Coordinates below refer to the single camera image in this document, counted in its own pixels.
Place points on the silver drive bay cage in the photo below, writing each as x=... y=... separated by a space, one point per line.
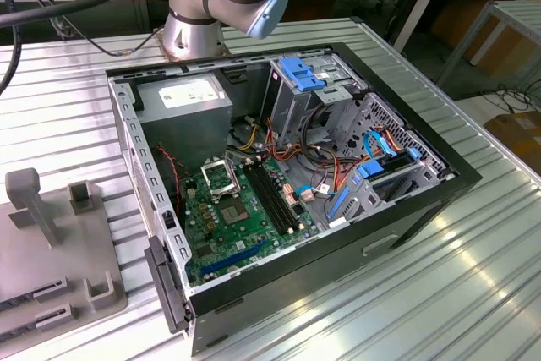
x=291 y=111

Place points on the grey parts rack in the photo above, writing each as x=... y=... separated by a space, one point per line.
x=63 y=251

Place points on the CPU socket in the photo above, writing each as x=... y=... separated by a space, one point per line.
x=231 y=213

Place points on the blue plastic rail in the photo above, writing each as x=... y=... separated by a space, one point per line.
x=338 y=204

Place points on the blue drive bracket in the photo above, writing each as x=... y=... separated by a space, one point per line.
x=308 y=82
x=293 y=67

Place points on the hard disk in blue carrier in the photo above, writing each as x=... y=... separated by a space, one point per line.
x=372 y=170

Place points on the RAM slot white latches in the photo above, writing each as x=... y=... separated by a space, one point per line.
x=270 y=198
x=283 y=198

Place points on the grey metal frame table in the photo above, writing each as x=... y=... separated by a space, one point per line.
x=520 y=10

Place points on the silver disk bay cage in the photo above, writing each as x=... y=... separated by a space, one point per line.
x=361 y=202

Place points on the green motherboard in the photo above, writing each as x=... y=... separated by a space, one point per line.
x=236 y=236

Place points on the grey power supply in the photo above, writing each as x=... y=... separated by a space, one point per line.
x=186 y=132

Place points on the blue expansion slot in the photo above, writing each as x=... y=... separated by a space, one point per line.
x=236 y=256

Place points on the RAM slot black latches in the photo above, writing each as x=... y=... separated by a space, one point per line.
x=276 y=198
x=263 y=198

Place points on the black PC case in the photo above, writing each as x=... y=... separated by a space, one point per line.
x=296 y=285

